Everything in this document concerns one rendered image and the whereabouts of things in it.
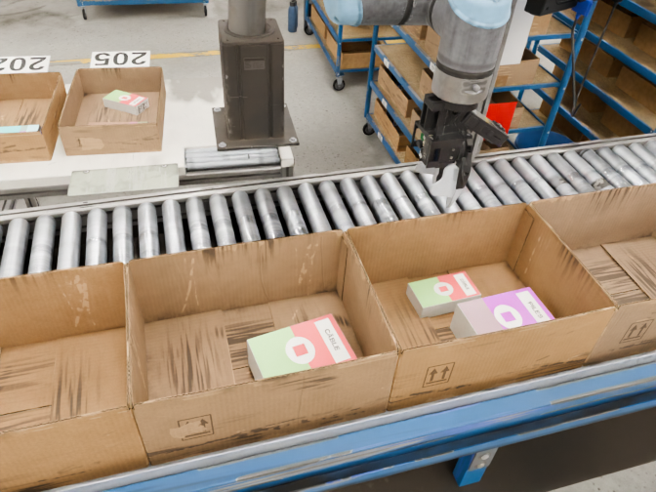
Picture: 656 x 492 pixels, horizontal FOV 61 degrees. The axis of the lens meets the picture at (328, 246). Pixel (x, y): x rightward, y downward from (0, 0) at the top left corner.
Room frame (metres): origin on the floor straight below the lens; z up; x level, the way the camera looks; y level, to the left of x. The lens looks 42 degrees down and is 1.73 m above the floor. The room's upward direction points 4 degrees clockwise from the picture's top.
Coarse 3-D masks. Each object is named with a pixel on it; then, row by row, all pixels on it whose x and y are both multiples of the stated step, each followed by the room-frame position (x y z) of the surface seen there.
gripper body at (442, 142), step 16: (432, 96) 0.84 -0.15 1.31; (432, 112) 0.83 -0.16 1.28; (448, 112) 0.83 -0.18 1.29; (464, 112) 0.83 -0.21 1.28; (416, 128) 0.86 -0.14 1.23; (432, 128) 0.83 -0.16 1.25; (448, 128) 0.83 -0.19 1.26; (464, 128) 0.84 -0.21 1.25; (416, 144) 0.86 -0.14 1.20; (432, 144) 0.80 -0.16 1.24; (448, 144) 0.81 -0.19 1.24; (464, 144) 0.82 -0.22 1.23; (432, 160) 0.81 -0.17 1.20; (448, 160) 0.81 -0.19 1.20
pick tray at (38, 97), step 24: (48, 72) 1.72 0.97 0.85; (0, 96) 1.68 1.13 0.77; (24, 96) 1.69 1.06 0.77; (48, 96) 1.71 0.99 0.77; (0, 120) 1.55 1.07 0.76; (24, 120) 1.55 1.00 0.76; (48, 120) 1.44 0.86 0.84; (0, 144) 1.33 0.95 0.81; (24, 144) 1.35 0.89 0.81; (48, 144) 1.38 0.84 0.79
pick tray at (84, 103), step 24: (96, 72) 1.77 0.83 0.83; (120, 72) 1.79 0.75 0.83; (144, 72) 1.81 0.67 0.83; (72, 96) 1.62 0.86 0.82; (96, 96) 1.75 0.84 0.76; (144, 96) 1.77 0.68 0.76; (72, 120) 1.54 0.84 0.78; (96, 120) 1.59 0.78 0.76; (120, 120) 1.60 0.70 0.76; (144, 120) 1.61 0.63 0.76; (72, 144) 1.40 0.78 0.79; (96, 144) 1.41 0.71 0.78; (120, 144) 1.42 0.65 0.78; (144, 144) 1.44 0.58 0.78
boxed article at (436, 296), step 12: (444, 276) 0.82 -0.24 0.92; (456, 276) 0.82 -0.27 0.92; (468, 276) 0.82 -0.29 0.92; (408, 288) 0.79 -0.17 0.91; (420, 288) 0.78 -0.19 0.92; (432, 288) 0.78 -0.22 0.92; (444, 288) 0.78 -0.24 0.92; (456, 288) 0.79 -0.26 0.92; (468, 288) 0.79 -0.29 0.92; (420, 300) 0.75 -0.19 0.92; (432, 300) 0.75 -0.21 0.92; (444, 300) 0.75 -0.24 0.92; (456, 300) 0.76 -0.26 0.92; (468, 300) 0.76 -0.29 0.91; (420, 312) 0.73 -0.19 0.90; (432, 312) 0.74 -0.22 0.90; (444, 312) 0.75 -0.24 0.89
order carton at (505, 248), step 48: (384, 240) 0.82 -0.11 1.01; (432, 240) 0.86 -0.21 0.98; (480, 240) 0.89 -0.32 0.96; (528, 240) 0.88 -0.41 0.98; (384, 288) 0.80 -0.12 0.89; (480, 288) 0.82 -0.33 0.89; (576, 288) 0.73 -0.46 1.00; (432, 336) 0.69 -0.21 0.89; (480, 336) 0.56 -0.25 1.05; (528, 336) 0.59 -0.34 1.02; (576, 336) 0.63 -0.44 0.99; (432, 384) 0.55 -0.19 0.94; (480, 384) 0.58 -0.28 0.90
